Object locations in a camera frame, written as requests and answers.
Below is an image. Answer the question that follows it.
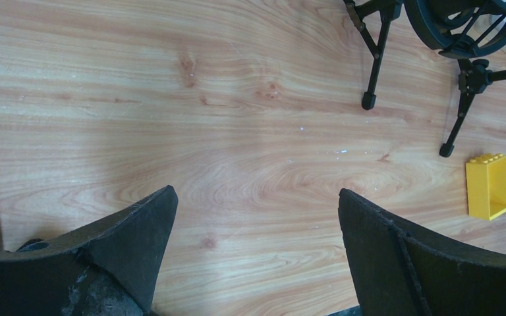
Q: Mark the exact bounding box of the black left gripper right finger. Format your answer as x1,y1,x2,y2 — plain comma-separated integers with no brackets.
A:
338,189,506,315

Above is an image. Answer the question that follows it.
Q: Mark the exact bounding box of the yellow toy brick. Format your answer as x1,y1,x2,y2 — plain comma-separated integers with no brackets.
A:
465,153,506,221

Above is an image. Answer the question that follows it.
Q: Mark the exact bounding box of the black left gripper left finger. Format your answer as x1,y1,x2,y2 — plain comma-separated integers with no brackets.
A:
0,186,178,315

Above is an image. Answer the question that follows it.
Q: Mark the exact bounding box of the black tripod clip stand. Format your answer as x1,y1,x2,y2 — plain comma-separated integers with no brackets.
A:
439,59,506,157

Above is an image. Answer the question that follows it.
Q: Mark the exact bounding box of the tripod stand with shock mount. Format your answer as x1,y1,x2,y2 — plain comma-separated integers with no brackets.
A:
345,1,506,110

